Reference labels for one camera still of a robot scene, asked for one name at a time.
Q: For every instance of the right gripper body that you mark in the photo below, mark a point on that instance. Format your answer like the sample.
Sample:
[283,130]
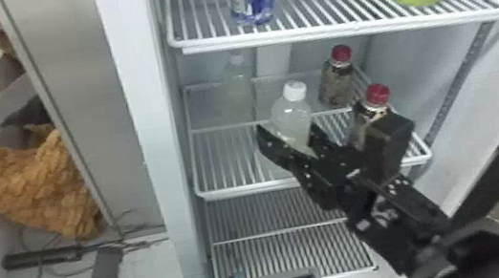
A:
[335,179]

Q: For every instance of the beige towel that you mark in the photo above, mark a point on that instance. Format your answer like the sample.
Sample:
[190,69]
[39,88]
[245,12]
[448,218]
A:
[34,191]

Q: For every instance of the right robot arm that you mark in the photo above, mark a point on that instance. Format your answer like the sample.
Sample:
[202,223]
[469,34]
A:
[397,229]

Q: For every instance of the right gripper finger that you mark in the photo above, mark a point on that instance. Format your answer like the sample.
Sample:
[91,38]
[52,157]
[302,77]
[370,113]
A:
[327,145]
[282,150]

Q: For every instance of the white fridge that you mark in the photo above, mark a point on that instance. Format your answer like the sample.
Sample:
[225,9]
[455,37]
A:
[150,126]

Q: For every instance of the brown bottle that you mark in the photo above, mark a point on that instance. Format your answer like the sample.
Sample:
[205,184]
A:
[371,107]
[336,82]

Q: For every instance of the clear bottle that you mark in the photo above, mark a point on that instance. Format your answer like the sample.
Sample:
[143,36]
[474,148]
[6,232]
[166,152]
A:
[291,115]
[238,86]

